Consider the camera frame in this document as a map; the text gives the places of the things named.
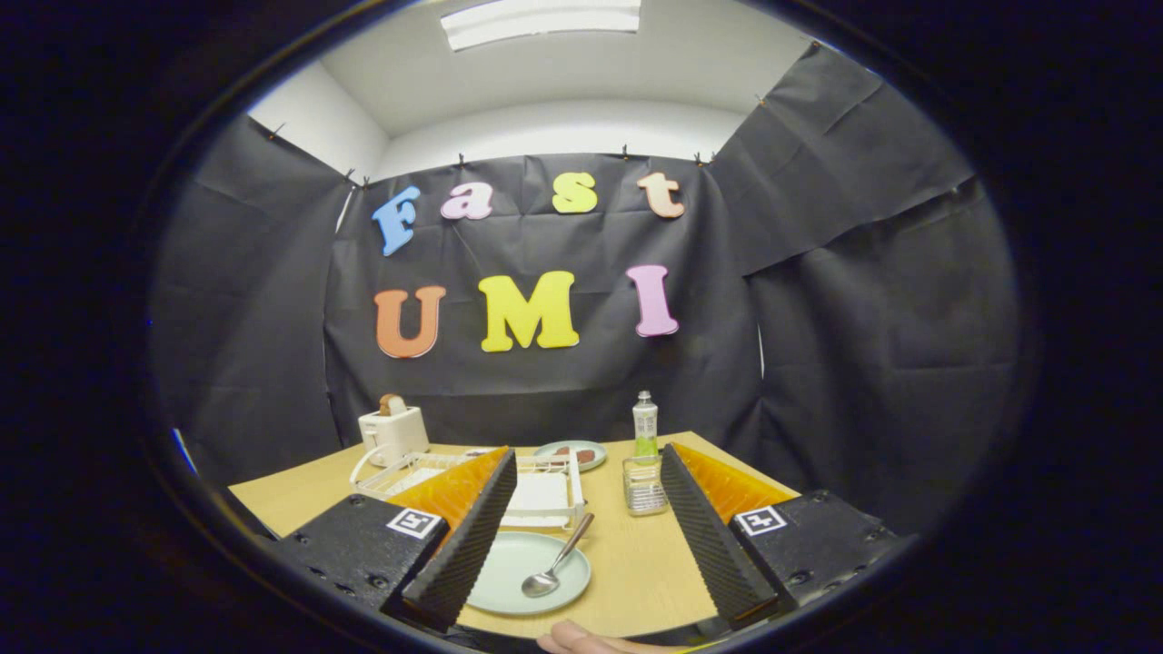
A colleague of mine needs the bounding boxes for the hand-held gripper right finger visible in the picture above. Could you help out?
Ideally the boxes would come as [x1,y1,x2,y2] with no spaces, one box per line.
[660,442,900,632]

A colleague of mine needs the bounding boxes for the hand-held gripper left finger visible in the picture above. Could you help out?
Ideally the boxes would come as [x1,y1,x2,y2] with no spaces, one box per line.
[277,445,519,632]

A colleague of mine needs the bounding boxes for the light green plate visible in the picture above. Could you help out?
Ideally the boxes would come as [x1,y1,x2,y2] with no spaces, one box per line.
[465,531,592,616]

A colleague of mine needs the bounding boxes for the metal wire basket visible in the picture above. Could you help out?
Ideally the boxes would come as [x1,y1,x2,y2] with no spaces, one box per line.
[622,454,671,518]

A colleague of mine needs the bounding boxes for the spoon with brown handle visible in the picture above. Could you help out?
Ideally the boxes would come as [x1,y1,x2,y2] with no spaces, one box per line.
[522,512,596,599]

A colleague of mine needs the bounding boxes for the white dish rack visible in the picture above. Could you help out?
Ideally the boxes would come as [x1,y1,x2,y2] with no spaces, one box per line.
[350,447,587,530]

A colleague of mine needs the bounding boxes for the small green plate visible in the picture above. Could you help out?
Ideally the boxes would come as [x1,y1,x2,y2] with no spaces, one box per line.
[533,441,609,472]

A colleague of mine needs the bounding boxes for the white toaster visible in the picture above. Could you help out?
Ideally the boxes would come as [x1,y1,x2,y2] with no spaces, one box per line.
[359,406,431,468]

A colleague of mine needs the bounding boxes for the green label drink bottle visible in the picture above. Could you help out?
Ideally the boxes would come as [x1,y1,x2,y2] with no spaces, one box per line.
[632,391,660,460]

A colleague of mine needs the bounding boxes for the black backdrop cloth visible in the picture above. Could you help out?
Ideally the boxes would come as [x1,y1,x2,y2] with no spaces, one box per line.
[150,41,1023,537]

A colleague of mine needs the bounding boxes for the ceiling light panel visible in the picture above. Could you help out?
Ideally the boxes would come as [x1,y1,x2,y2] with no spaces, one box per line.
[441,0,642,52]

